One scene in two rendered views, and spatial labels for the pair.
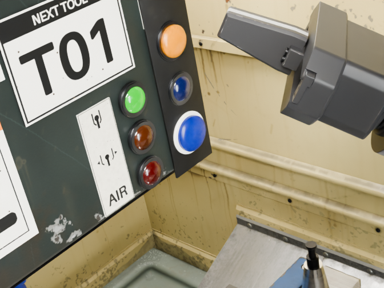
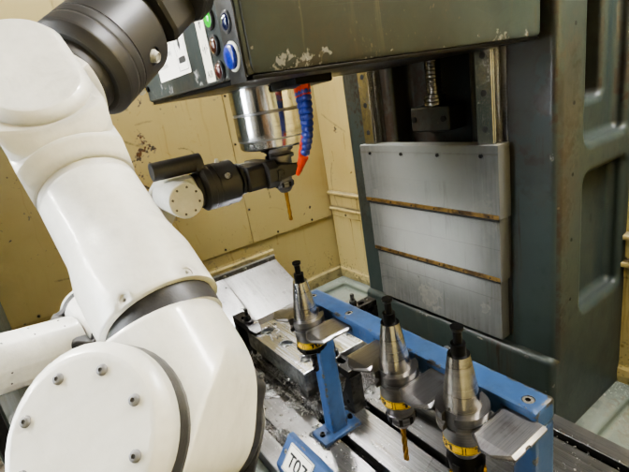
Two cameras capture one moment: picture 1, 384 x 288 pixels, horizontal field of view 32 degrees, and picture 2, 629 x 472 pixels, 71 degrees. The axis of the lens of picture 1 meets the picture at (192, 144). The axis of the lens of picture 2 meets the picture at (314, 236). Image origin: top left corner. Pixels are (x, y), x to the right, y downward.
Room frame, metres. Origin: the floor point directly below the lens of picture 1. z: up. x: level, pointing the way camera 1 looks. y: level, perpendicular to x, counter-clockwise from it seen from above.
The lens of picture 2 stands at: (0.65, -0.58, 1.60)
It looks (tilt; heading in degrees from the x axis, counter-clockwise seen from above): 18 degrees down; 100
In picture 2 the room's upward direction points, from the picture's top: 10 degrees counter-clockwise
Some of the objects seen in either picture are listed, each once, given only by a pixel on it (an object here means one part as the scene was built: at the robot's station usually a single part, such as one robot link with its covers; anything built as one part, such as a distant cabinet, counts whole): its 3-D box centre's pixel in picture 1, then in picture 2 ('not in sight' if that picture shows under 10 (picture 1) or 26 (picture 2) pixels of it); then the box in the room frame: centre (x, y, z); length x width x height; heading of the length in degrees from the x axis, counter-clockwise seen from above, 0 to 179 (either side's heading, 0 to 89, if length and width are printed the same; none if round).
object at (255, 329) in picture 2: not in sight; (249, 331); (0.21, 0.51, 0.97); 0.13 x 0.03 x 0.15; 133
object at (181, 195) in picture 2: not in sight; (187, 186); (0.28, 0.21, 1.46); 0.11 x 0.11 x 0.11; 43
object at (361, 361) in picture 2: not in sight; (369, 357); (0.59, -0.01, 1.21); 0.07 x 0.05 x 0.01; 43
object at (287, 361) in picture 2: not in sight; (310, 339); (0.40, 0.45, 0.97); 0.29 x 0.23 x 0.05; 133
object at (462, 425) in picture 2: not in sight; (462, 410); (0.71, -0.13, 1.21); 0.06 x 0.06 x 0.03
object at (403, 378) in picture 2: not in sight; (396, 372); (0.63, -0.05, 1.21); 0.06 x 0.06 x 0.03
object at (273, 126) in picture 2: not in sight; (271, 115); (0.43, 0.36, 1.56); 0.16 x 0.16 x 0.12
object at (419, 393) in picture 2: not in sight; (426, 390); (0.67, -0.09, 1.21); 0.07 x 0.05 x 0.01; 43
